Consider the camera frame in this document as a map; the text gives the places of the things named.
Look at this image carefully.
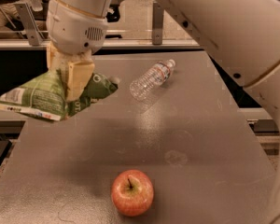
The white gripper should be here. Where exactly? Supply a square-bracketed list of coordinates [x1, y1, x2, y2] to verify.
[46, 0, 107, 102]

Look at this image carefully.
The green jalapeno chip bag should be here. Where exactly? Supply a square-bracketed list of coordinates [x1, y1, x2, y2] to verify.
[0, 71, 119, 121]

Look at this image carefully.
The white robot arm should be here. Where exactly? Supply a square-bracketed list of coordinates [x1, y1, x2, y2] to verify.
[47, 0, 280, 224]

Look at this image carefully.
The glass barrier panel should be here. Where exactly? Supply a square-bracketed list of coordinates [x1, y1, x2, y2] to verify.
[7, 0, 190, 40]

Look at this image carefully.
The seated person in khaki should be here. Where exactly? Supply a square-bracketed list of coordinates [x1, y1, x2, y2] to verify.
[0, 0, 50, 40]

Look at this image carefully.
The clear plastic water bottle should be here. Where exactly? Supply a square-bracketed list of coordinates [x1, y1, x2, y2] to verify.
[130, 59, 175, 101]

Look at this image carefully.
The red apple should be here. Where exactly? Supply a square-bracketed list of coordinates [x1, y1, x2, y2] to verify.
[111, 170, 154, 217]

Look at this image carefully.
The left metal glass bracket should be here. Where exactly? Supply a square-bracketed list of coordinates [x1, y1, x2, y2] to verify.
[15, 3, 43, 46]

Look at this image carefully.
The metal glass bracket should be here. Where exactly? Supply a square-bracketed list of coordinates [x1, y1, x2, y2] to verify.
[15, 3, 43, 46]
[152, 3, 164, 45]

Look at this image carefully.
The middle metal glass bracket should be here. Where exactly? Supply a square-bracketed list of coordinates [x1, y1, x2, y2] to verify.
[152, 3, 164, 45]

